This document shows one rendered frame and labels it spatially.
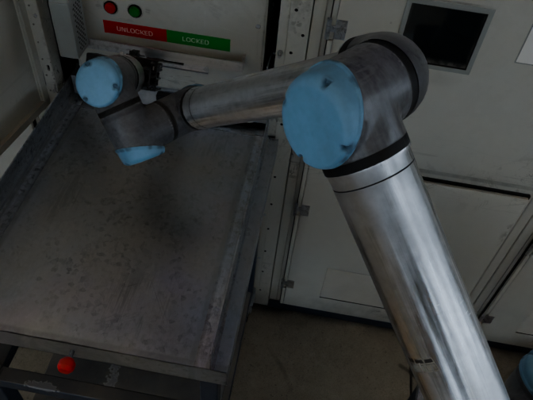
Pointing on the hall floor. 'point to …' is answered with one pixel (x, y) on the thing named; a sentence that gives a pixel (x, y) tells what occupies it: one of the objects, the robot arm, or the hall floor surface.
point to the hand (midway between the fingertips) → (143, 67)
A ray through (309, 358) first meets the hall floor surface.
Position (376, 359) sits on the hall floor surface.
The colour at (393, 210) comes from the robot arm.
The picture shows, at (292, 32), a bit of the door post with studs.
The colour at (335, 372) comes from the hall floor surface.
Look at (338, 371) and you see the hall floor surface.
